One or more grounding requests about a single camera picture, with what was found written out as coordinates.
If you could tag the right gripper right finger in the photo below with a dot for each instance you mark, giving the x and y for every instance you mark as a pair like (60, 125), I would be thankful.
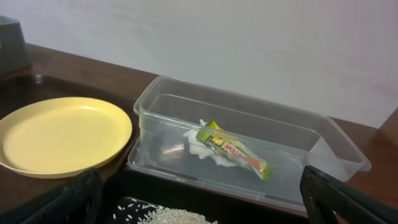
(325, 197)

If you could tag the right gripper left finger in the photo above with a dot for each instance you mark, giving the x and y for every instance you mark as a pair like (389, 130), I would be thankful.
(76, 201)

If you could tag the yellow round plate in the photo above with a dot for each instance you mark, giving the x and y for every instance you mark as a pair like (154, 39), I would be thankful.
(62, 137)

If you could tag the white tissue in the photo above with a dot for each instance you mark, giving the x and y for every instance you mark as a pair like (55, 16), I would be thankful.
(196, 147)

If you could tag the green snack wrapper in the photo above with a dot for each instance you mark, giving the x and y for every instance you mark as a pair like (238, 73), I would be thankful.
(230, 149)

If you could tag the black rectangular tray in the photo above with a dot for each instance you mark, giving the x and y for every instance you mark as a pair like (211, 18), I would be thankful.
(129, 196)

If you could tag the dark brown serving tray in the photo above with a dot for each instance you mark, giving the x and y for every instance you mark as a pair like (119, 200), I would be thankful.
(21, 90)

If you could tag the pile of rice grains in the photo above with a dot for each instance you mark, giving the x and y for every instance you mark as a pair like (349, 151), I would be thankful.
(168, 214)

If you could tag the clear plastic container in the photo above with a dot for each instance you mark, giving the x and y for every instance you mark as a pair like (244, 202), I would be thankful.
(288, 139)

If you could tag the grey plastic dish rack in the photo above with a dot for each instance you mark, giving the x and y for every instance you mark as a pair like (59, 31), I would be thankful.
(14, 54)

